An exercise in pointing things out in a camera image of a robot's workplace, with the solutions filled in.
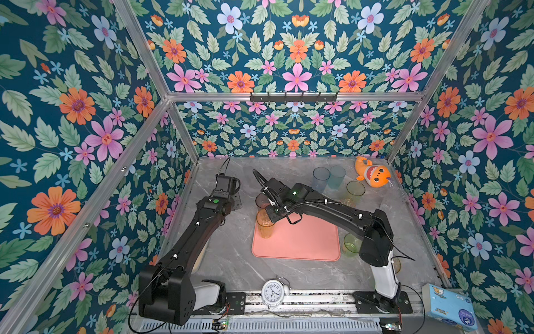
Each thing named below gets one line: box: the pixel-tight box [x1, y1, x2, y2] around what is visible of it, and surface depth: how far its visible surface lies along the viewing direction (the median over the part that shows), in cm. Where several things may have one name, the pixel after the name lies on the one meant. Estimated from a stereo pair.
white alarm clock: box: [261, 274, 291, 310], surface depth 75 cm
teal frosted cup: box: [326, 165, 347, 190], surface depth 102 cm
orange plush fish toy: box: [354, 156, 392, 188], surface depth 106 cm
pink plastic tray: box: [251, 215, 342, 262], surface depth 89 cm
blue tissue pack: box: [422, 283, 479, 333], surface depth 69 cm
